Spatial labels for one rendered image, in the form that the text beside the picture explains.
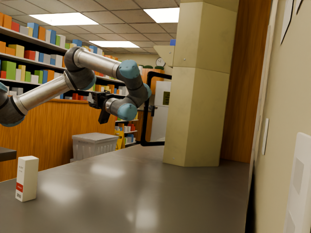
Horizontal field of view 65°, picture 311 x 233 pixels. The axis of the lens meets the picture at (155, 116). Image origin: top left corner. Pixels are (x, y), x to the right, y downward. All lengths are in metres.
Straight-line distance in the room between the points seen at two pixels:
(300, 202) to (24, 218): 0.57
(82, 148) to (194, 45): 2.56
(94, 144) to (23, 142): 0.83
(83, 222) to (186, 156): 0.68
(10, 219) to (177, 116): 0.79
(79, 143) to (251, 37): 2.61
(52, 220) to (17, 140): 2.45
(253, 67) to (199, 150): 0.59
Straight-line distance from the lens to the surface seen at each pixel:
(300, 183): 0.22
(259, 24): 1.57
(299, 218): 0.22
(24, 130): 3.08
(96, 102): 1.21
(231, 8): 1.34
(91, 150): 3.36
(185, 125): 1.16
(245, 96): 1.49
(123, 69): 0.98
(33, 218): 0.66
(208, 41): 1.22
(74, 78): 1.32
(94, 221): 0.63
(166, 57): 1.21
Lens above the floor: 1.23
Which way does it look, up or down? 3 degrees down
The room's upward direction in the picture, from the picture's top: 6 degrees clockwise
